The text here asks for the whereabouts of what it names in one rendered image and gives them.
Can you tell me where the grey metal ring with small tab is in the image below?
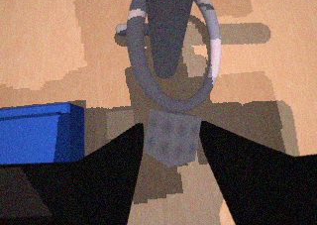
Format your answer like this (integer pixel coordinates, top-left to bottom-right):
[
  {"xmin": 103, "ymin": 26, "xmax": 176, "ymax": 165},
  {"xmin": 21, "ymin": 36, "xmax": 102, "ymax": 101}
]
[{"xmin": 126, "ymin": 0, "xmax": 221, "ymax": 168}]

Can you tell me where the blue tray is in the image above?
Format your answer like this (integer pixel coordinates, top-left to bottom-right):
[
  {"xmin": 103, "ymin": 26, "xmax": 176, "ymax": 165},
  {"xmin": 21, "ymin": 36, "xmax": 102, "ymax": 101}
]
[{"xmin": 0, "ymin": 103, "xmax": 84, "ymax": 164}]

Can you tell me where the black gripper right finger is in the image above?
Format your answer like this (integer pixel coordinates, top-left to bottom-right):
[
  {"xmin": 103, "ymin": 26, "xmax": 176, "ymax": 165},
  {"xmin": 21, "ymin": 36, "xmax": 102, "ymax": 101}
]
[{"xmin": 199, "ymin": 121, "xmax": 317, "ymax": 225}]

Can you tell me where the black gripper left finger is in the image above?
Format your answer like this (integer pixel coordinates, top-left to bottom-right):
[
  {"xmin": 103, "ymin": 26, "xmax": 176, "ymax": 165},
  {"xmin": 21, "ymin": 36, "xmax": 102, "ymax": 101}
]
[{"xmin": 0, "ymin": 123, "xmax": 144, "ymax": 225}]

